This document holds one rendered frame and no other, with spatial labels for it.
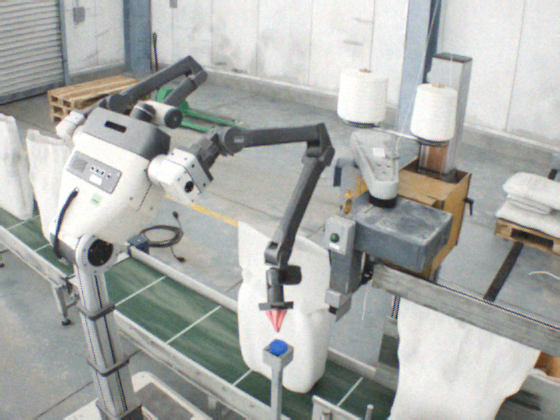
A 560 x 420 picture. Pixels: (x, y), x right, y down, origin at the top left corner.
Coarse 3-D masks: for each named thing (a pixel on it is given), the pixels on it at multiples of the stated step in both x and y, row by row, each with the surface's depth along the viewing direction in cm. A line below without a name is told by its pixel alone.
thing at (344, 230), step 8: (336, 216) 149; (328, 224) 147; (336, 224) 145; (344, 224) 145; (352, 224) 145; (328, 232) 148; (336, 232) 146; (344, 232) 144; (352, 232) 146; (328, 240) 149; (344, 240) 145; (352, 240) 148; (336, 248) 148; (344, 248) 146
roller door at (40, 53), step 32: (0, 0) 680; (32, 0) 727; (0, 32) 700; (32, 32) 748; (64, 32) 794; (0, 64) 719; (32, 64) 769; (64, 64) 816; (0, 96) 736; (32, 96) 787
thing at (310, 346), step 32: (256, 256) 202; (320, 256) 184; (256, 288) 201; (288, 288) 195; (320, 288) 190; (256, 320) 203; (288, 320) 193; (320, 320) 191; (256, 352) 211; (320, 352) 199; (288, 384) 207
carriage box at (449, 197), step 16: (416, 160) 194; (400, 176) 177; (416, 176) 178; (432, 176) 179; (464, 176) 185; (416, 192) 164; (432, 192) 166; (448, 192) 166; (464, 192) 183; (448, 208) 169; (464, 208) 188; (448, 240) 183; (416, 272) 175; (432, 272) 176
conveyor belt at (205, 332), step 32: (128, 288) 269; (160, 288) 271; (160, 320) 247; (192, 320) 248; (224, 320) 250; (192, 352) 227; (224, 352) 229; (256, 384) 212; (320, 384) 213; (352, 384) 213; (288, 416) 196; (384, 416) 197
